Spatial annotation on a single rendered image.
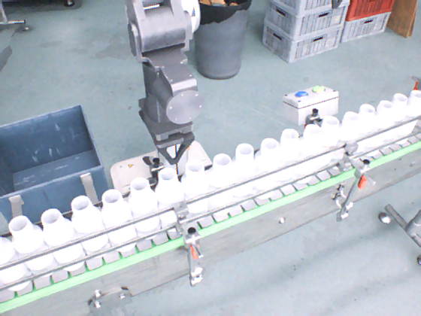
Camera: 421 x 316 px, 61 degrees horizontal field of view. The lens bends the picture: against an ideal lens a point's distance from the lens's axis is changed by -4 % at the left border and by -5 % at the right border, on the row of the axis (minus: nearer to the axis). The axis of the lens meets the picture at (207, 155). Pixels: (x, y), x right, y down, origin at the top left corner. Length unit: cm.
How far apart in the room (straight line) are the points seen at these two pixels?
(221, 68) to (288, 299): 179
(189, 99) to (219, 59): 241
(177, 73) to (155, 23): 7
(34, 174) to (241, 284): 109
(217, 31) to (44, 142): 172
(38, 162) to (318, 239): 144
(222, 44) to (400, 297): 199
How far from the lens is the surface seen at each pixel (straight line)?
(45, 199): 115
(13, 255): 80
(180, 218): 79
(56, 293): 88
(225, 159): 81
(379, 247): 222
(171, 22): 53
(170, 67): 53
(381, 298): 208
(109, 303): 98
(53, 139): 140
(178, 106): 52
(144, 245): 86
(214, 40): 283
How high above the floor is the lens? 174
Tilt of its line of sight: 46 degrees down
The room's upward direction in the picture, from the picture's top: 1 degrees clockwise
